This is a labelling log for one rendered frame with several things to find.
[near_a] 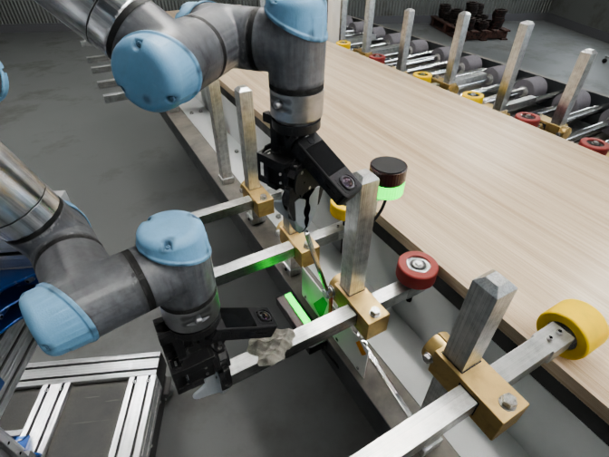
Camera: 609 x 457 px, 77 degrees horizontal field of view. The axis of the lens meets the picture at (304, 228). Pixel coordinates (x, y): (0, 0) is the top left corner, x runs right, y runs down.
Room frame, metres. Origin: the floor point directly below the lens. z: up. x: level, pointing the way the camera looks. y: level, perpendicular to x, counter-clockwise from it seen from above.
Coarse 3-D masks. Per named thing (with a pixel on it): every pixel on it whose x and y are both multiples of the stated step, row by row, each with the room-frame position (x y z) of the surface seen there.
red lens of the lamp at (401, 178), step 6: (384, 156) 0.57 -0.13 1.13; (372, 168) 0.53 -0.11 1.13; (378, 174) 0.51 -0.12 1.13; (384, 174) 0.51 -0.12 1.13; (390, 174) 0.51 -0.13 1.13; (396, 174) 0.51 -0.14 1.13; (402, 174) 0.51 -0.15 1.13; (384, 180) 0.51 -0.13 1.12; (390, 180) 0.51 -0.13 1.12; (396, 180) 0.51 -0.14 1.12; (402, 180) 0.51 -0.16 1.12; (384, 186) 0.51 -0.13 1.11; (390, 186) 0.51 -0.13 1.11; (396, 186) 0.51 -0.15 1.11
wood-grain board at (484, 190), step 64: (384, 64) 1.87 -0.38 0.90; (320, 128) 1.18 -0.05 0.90; (384, 128) 1.18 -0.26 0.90; (448, 128) 1.18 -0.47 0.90; (512, 128) 1.18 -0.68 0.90; (448, 192) 0.80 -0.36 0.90; (512, 192) 0.80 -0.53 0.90; (576, 192) 0.80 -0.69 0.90; (448, 256) 0.57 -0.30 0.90; (512, 256) 0.57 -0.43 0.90; (576, 256) 0.57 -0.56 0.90; (512, 320) 0.41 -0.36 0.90; (576, 384) 0.30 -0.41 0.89
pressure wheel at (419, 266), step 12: (408, 252) 0.57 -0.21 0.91; (420, 252) 0.57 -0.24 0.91; (408, 264) 0.54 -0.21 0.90; (420, 264) 0.54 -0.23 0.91; (432, 264) 0.54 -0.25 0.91; (396, 276) 0.54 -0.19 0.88; (408, 276) 0.51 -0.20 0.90; (420, 276) 0.51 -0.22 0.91; (432, 276) 0.51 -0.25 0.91; (420, 288) 0.50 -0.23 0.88; (408, 300) 0.54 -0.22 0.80
